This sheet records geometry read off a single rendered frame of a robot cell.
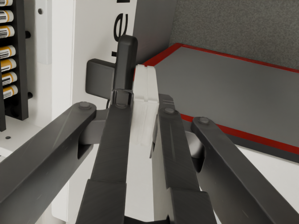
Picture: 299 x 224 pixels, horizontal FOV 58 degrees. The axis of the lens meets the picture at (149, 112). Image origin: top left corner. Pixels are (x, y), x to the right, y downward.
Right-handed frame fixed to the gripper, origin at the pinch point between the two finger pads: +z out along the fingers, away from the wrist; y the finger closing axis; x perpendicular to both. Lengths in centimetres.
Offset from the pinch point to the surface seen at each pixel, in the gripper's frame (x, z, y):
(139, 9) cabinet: 1, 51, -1
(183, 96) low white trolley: -11.2, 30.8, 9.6
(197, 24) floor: -4, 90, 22
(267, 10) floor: 5, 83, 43
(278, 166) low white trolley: -11.0, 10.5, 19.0
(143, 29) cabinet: -4, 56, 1
